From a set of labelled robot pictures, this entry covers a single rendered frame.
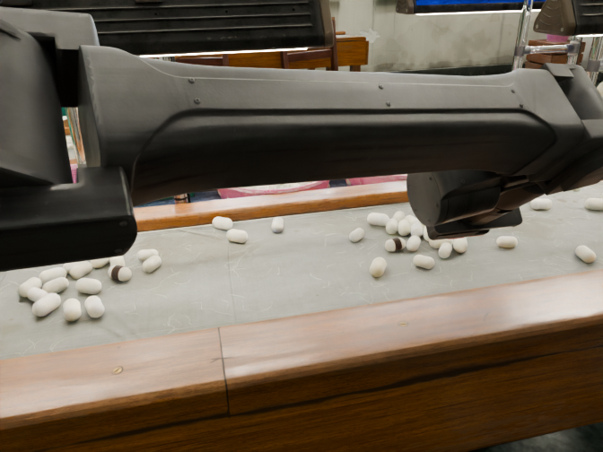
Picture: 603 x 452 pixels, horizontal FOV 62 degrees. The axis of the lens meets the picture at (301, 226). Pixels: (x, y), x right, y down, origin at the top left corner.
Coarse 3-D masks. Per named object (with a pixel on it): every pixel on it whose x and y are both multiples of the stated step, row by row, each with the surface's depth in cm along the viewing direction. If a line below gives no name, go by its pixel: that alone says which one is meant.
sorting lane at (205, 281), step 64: (576, 192) 98; (128, 256) 78; (192, 256) 78; (256, 256) 77; (320, 256) 77; (384, 256) 76; (512, 256) 76; (576, 256) 76; (0, 320) 64; (64, 320) 63; (128, 320) 63; (192, 320) 63; (256, 320) 63
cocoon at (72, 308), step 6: (66, 300) 64; (72, 300) 64; (78, 300) 65; (66, 306) 63; (72, 306) 63; (78, 306) 63; (66, 312) 62; (72, 312) 62; (78, 312) 63; (66, 318) 62; (72, 318) 62
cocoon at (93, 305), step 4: (92, 296) 65; (96, 296) 65; (88, 300) 64; (92, 300) 64; (96, 300) 64; (100, 300) 65; (84, 304) 64; (88, 304) 63; (92, 304) 63; (96, 304) 63; (100, 304) 63; (88, 308) 63; (92, 308) 63; (96, 308) 63; (100, 308) 63; (88, 312) 63; (92, 312) 63; (96, 312) 63; (100, 312) 63; (92, 316) 63; (96, 316) 63
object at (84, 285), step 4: (80, 280) 68; (84, 280) 68; (88, 280) 68; (92, 280) 68; (96, 280) 68; (76, 284) 68; (80, 284) 68; (84, 284) 68; (88, 284) 68; (92, 284) 68; (96, 284) 68; (100, 284) 68; (76, 288) 68; (80, 288) 68; (84, 288) 68; (88, 288) 67; (92, 288) 67; (96, 288) 68; (100, 288) 68; (84, 292) 68; (88, 292) 68; (92, 292) 68; (96, 292) 68
